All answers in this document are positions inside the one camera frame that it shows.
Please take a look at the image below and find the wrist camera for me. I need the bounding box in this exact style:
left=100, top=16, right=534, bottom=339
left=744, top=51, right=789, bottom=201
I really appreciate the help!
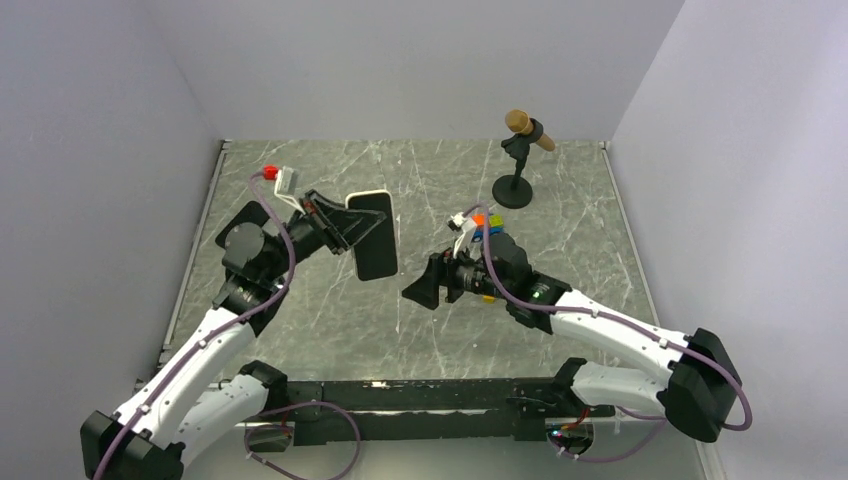
left=448, top=212, right=477, bottom=258
left=262, top=165, right=304, bottom=213

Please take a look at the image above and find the beige phone case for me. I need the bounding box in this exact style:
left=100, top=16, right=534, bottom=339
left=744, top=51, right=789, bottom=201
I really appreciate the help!
left=345, top=189, right=399, bottom=282

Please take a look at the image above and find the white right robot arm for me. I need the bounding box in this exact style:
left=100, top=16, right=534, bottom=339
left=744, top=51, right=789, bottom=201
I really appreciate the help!
left=402, top=233, right=742, bottom=443

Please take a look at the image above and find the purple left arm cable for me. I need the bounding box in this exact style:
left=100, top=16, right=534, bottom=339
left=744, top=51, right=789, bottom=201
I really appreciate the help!
left=92, top=170, right=362, bottom=480

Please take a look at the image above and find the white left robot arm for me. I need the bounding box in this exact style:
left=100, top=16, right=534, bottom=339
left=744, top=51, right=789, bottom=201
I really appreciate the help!
left=80, top=190, right=398, bottom=479

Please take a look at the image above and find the black microphone stand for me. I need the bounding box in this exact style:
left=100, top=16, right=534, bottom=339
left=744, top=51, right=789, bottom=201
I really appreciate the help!
left=492, top=133, right=535, bottom=209

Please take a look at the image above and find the wooden microphone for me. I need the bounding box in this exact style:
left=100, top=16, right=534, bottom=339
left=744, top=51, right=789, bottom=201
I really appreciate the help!
left=505, top=109, right=556, bottom=152

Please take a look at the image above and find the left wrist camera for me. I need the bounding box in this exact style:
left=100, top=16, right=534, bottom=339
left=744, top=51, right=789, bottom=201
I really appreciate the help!
left=262, top=165, right=304, bottom=213

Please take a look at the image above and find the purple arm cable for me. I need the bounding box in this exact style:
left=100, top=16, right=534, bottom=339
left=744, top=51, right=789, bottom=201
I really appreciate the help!
left=462, top=202, right=754, bottom=465
left=92, top=170, right=362, bottom=480

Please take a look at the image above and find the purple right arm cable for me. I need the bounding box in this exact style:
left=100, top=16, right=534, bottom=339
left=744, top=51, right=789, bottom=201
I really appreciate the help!
left=462, top=202, right=754, bottom=465

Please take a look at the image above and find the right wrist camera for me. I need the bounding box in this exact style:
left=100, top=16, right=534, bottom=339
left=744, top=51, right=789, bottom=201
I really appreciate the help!
left=448, top=212, right=477, bottom=258

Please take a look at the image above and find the black phone near left edge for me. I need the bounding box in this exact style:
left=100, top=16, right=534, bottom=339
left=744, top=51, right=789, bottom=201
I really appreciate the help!
left=215, top=200, right=269, bottom=249

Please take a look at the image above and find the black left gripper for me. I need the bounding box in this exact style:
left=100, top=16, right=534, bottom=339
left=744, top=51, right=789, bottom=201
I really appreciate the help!
left=264, top=189, right=387, bottom=282

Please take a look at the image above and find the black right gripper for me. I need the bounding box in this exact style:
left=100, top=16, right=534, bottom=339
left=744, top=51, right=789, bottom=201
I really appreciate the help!
left=402, top=237, right=512, bottom=309

